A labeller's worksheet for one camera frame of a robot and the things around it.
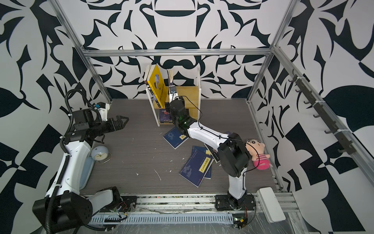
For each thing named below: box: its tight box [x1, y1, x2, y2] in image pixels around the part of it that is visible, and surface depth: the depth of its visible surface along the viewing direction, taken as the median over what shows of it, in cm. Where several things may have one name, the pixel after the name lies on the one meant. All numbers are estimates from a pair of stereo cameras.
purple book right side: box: [203, 143, 221, 164], surface depth 91 cm
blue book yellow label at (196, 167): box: [178, 151, 215, 188], surface depth 85 cm
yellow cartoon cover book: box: [143, 63, 169, 109], surface depth 81 cm
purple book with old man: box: [159, 108, 173, 121], surface depth 101 cm
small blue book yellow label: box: [162, 126, 190, 150], surface depth 98 cm
